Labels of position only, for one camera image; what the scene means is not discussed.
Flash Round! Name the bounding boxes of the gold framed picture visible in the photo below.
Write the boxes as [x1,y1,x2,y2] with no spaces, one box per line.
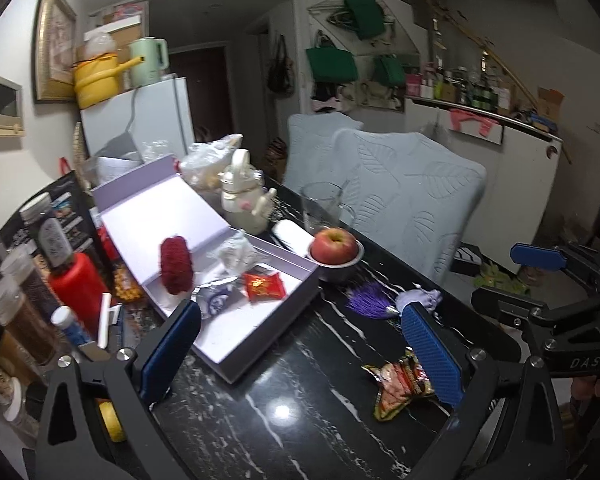
[32,0,76,103]

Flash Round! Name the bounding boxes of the purple tassel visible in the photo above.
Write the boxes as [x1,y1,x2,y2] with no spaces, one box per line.
[347,282,399,320]

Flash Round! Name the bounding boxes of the small metal bowl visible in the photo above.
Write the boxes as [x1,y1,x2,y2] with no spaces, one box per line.
[306,240,365,283]

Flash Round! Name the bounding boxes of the yellow pot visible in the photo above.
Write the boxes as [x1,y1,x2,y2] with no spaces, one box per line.
[73,52,145,110]

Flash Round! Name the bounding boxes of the leaf-pattern grey cushion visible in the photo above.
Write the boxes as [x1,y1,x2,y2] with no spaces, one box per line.
[329,129,486,284]

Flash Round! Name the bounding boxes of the red apple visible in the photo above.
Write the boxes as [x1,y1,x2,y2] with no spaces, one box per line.
[309,228,358,266]

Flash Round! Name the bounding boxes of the white cabinet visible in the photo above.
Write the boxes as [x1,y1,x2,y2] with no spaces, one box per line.
[404,98,562,273]

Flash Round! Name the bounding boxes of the green tote bag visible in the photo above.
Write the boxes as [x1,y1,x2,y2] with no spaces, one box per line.
[306,29,358,84]

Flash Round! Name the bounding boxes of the plastic bag of food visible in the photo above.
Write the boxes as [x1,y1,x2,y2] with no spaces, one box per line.
[178,133,242,191]

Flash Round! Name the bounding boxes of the black product box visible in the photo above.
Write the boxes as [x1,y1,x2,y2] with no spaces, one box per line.
[0,170,106,281]

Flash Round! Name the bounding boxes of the lavender gift box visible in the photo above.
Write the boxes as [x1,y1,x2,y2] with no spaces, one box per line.
[93,156,318,384]

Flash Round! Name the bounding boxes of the red gold snack packet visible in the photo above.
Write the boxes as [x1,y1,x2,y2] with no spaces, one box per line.
[242,272,287,304]

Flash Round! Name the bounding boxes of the green electric kettle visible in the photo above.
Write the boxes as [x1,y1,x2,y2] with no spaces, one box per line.
[129,37,169,88]

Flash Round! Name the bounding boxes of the lavender satin pouch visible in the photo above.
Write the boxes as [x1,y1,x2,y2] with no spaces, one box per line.
[396,287,443,313]

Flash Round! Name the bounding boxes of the silver purple snack packet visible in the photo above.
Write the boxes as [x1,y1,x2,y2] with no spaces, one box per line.
[192,282,242,321]

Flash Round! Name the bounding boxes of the clear zip bag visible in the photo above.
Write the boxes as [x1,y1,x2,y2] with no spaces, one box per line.
[212,230,260,276]

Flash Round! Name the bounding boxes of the white paper roll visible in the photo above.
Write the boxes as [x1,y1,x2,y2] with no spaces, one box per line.
[272,219,314,257]

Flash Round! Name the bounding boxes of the glass mug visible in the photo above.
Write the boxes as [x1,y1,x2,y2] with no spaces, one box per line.
[300,182,356,235]

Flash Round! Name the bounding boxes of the nutritious cereal packet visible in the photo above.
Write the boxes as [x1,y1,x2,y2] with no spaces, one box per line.
[362,347,436,422]

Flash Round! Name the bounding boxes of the red fuzzy soft object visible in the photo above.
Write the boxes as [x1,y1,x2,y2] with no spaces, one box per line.
[160,235,194,295]

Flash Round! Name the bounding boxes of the red container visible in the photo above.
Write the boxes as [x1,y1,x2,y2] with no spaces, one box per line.
[48,252,108,337]

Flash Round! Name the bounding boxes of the green slippers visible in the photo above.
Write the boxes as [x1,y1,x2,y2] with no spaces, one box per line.
[474,263,530,296]

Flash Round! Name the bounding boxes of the wall intercom panel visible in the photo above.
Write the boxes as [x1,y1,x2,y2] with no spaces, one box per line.
[0,76,24,138]

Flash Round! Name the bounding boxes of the cream cartoon water bottle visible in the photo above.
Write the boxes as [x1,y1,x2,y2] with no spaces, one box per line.
[220,148,277,235]

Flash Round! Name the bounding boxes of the white mini fridge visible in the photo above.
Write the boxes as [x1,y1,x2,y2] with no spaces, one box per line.
[81,76,195,158]

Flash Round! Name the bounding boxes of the dark label bottle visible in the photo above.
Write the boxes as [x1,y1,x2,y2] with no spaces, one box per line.
[19,193,74,274]

